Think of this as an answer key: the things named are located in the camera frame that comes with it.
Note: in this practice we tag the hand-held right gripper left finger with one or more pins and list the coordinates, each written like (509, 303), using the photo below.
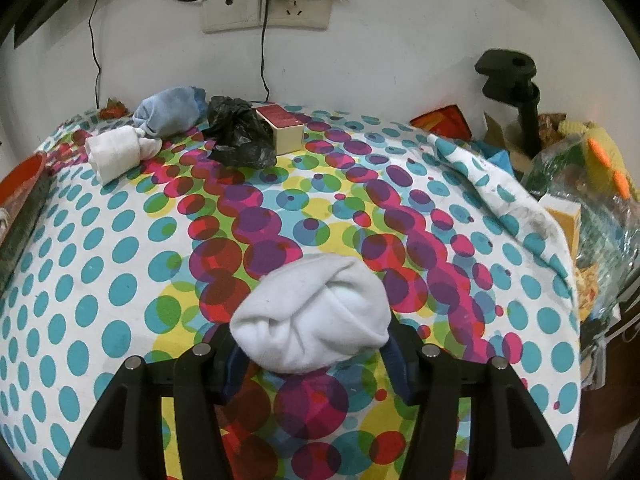
(235, 365)

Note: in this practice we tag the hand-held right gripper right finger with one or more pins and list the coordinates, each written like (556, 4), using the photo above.
(400, 365)

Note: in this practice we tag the white sock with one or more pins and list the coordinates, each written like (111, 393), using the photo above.
(115, 152)
(310, 315)

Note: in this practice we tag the black plastic bag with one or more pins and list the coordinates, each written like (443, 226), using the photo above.
(240, 130)

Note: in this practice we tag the red-topped small box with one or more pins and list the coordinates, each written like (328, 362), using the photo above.
(280, 117)

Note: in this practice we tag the round red tray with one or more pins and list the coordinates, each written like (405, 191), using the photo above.
(22, 210)

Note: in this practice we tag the blue sock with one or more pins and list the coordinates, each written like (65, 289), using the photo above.
(165, 110)

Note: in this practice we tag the colourful polka dot cloth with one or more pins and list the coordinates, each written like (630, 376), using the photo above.
(125, 260)

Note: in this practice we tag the yellow white carton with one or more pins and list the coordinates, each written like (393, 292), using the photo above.
(562, 215)

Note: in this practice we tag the blue cloth piece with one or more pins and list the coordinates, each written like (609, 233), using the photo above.
(500, 157)

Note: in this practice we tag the clear plastic bag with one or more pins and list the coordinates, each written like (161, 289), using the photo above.
(600, 230)

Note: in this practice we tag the orange snack packet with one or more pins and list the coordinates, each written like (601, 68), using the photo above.
(442, 121)

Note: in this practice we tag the brown cardboard piece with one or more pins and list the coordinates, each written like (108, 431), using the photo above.
(500, 135)

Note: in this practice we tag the black clamp stand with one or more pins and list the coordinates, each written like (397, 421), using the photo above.
(530, 125)

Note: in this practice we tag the brown patterned packet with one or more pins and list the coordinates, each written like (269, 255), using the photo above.
(550, 127)

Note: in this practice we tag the red wrapper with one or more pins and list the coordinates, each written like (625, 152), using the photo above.
(112, 108)

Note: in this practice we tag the yellow plush toy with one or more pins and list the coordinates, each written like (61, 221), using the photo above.
(602, 145)

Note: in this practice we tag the beige antenna wall plate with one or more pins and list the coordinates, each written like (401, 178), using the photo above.
(225, 10)

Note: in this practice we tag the beige power wall socket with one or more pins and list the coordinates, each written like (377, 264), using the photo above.
(300, 12)

